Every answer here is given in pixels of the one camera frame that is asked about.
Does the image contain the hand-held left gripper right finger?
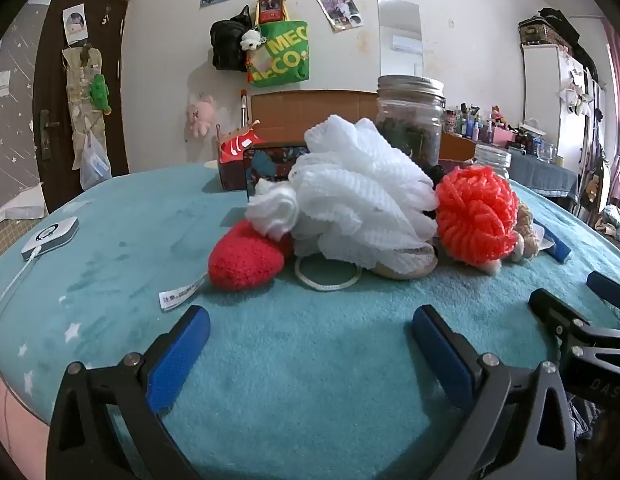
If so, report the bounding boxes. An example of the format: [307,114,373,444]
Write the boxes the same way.
[411,304,577,480]

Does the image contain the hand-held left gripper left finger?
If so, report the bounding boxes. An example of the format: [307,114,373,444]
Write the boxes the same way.
[46,305,211,480]

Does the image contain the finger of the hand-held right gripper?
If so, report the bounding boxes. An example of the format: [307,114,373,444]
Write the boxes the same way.
[586,271,620,320]
[528,288,593,356]

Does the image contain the round beige powder puff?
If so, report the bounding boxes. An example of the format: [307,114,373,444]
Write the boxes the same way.
[370,247,438,278]

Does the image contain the red knitted pouch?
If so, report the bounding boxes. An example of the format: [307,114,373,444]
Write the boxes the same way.
[159,220,293,313]

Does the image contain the small white mesh puff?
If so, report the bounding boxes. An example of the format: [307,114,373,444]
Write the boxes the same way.
[246,178,301,238]

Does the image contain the black scrunchie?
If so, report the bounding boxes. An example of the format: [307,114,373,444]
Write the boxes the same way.
[424,164,447,191]

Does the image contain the large white bath loofah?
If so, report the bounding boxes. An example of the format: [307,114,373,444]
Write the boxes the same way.
[289,114,439,292]

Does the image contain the red cardboard shoe box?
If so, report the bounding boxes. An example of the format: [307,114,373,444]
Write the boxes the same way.
[217,90,478,193]

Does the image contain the teal star blanket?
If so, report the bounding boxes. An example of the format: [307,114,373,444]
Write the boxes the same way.
[0,160,620,480]

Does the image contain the table with grey cloth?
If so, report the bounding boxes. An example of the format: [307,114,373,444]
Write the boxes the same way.
[505,152,578,201]

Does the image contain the glass jar with cork lid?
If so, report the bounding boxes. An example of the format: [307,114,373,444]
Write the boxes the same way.
[472,144,512,181]

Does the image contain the pink bed sheet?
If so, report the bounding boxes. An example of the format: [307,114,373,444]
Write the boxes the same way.
[0,365,50,480]

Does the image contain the white cabinet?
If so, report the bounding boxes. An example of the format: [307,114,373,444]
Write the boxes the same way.
[520,42,611,186]

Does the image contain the row of cosmetic bottles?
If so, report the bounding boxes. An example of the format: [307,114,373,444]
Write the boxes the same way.
[442,102,566,161]

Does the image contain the clear plastic bag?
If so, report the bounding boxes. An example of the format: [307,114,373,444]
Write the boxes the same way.
[80,130,112,191]

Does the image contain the dark floral pouch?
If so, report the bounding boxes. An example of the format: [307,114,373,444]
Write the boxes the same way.
[242,142,311,197]

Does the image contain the glass jar with dark contents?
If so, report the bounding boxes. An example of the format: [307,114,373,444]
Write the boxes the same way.
[376,75,447,171]

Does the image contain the pink bunny plush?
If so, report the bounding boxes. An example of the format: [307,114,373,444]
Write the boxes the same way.
[188,94,215,137]

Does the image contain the dark bags on cabinet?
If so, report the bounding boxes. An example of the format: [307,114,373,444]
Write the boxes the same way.
[519,7,598,81]

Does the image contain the green plush toy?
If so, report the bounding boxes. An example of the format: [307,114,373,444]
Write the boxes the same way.
[90,74,112,113]

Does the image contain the beige hanging door organizer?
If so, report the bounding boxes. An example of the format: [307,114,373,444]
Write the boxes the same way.
[62,45,108,171]

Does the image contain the dark brown door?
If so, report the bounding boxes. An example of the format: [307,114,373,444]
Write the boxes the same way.
[32,0,135,196]

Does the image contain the black bag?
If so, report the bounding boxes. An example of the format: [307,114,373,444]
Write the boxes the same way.
[210,6,253,72]

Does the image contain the green tote bag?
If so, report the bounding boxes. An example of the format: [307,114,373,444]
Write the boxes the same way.
[247,20,311,87]

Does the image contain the photo on door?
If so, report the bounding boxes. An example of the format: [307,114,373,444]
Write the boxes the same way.
[63,4,89,43]

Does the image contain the white charger with cable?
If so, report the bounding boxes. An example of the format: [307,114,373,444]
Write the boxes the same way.
[0,216,80,346]

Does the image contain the wall mirror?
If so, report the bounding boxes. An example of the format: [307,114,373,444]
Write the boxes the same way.
[377,0,423,81]

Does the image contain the red photo frame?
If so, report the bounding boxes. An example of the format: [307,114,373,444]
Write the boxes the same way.
[256,0,285,26]

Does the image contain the photo wall poster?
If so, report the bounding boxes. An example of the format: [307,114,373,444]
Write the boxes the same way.
[317,0,365,33]

